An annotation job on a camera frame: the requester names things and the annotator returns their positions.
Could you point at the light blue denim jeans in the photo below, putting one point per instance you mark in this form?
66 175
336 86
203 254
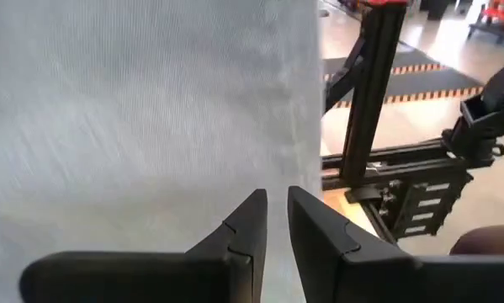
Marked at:
129 105

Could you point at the black aluminium table frame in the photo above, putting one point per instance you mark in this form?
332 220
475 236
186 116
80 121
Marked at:
373 84

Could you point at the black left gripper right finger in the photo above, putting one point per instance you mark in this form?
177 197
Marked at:
382 282

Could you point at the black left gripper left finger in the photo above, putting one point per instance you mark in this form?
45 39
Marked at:
129 278

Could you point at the person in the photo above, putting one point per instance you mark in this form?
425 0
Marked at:
487 242

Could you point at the black hazard-striped floor mat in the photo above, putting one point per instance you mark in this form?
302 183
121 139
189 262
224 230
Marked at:
428 84
415 59

